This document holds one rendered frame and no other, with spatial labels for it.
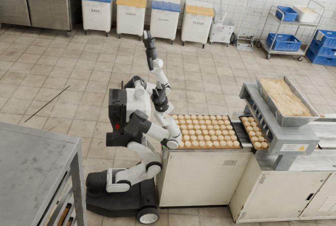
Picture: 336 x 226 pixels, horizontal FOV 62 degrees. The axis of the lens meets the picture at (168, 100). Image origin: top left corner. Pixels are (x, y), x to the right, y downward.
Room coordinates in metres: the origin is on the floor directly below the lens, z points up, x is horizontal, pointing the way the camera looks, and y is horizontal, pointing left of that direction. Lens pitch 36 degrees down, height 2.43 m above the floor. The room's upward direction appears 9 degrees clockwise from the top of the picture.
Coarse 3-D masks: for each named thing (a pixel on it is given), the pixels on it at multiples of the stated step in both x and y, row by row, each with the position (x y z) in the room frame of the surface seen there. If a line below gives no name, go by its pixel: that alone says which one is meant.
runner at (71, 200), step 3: (72, 198) 0.57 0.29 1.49; (69, 201) 0.56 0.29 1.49; (72, 201) 0.56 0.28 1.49; (72, 204) 0.53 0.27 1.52; (72, 207) 0.53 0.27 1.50; (69, 210) 0.51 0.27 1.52; (72, 210) 0.53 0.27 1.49; (69, 213) 0.51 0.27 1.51; (66, 216) 0.49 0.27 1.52; (69, 216) 0.50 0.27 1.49; (66, 219) 0.48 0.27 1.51; (63, 222) 0.47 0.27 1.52; (66, 222) 0.48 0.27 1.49; (63, 225) 0.46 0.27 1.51
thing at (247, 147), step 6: (246, 144) 1.65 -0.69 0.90; (324, 144) 1.80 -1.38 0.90; (330, 144) 1.82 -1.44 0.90; (168, 150) 1.50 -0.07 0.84; (174, 150) 1.51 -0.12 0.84; (180, 150) 1.52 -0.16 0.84; (186, 150) 1.53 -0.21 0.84; (192, 150) 1.54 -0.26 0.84; (198, 150) 1.55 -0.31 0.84; (204, 150) 1.56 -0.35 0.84; (210, 150) 1.57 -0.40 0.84; (216, 150) 1.58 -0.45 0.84; (222, 150) 1.59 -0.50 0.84; (228, 150) 1.60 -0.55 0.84; (234, 150) 1.61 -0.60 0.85; (240, 150) 1.62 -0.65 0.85; (246, 150) 1.63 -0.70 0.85; (252, 150) 1.65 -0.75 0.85
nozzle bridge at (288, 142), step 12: (252, 84) 2.12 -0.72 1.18; (240, 96) 2.11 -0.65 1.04; (252, 96) 1.93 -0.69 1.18; (252, 108) 1.95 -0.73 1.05; (264, 108) 1.79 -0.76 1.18; (264, 120) 1.79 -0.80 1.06; (276, 120) 1.66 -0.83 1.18; (264, 132) 1.66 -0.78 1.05; (276, 132) 1.52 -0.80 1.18; (288, 132) 1.54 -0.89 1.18; (300, 132) 1.56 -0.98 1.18; (312, 132) 1.59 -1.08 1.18; (276, 144) 1.45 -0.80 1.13; (288, 144) 1.47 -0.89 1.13; (300, 144) 1.49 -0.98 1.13; (312, 144) 1.51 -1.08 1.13; (288, 156) 1.48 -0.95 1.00; (276, 168) 1.47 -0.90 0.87; (288, 168) 1.49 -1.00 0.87
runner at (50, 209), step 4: (68, 168) 0.57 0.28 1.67; (68, 172) 0.53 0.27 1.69; (68, 176) 0.53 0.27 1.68; (64, 180) 0.50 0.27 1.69; (64, 184) 0.50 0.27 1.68; (60, 188) 0.48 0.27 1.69; (56, 192) 0.46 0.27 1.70; (60, 192) 0.47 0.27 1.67; (56, 196) 0.45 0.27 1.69; (52, 200) 0.43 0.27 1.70; (56, 200) 0.45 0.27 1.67; (52, 204) 0.43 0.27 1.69; (48, 208) 0.41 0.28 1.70; (52, 208) 0.42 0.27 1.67; (48, 212) 0.40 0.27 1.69; (44, 216) 0.38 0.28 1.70; (48, 216) 0.40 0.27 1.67; (44, 220) 0.38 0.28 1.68; (40, 224) 0.36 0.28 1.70; (44, 224) 0.37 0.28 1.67
